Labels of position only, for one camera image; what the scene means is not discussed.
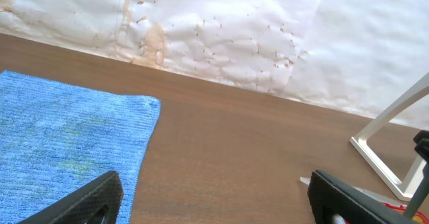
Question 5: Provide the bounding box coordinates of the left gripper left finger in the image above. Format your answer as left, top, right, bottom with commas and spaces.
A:
16, 170, 125, 224

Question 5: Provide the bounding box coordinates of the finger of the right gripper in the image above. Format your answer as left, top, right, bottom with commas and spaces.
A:
412, 129, 429, 165

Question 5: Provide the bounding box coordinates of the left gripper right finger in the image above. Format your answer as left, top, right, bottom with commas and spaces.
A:
307, 169, 420, 224

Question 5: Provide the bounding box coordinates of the red and yellow tip box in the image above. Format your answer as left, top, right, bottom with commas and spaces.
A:
300, 176, 429, 224

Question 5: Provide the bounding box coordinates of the white and blue stand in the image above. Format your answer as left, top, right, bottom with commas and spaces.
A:
349, 72, 429, 202

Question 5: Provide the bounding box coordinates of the blue cloth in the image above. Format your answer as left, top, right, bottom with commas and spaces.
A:
0, 69, 162, 224

